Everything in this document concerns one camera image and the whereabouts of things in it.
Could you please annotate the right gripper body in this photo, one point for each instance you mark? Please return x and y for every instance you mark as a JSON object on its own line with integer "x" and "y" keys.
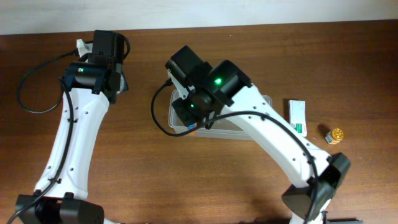
{"x": 185, "y": 112}

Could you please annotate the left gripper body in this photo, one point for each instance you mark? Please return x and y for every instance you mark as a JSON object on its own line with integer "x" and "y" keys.
{"x": 115, "y": 82}

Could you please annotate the orange vitamin tube white cap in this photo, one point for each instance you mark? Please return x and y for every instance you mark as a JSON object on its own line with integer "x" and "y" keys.
{"x": 192, "y": 129}

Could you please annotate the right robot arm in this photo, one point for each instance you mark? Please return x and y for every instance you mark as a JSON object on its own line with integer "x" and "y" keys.
{"x": 314, "y": 174}

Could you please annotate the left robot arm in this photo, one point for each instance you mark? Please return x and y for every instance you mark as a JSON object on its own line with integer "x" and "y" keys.
{"x": 88, "y": 87}

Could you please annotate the clear plastic container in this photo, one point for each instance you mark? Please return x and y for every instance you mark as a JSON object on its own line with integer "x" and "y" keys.
{"x": 222, "y": 129}

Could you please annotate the white green medicine box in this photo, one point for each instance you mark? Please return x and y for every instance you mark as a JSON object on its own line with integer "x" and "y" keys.
{"x": 297, "y": 118}

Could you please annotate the small gold lid jar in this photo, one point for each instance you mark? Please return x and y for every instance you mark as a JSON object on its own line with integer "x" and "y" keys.
{"x": 334, "y": 136}

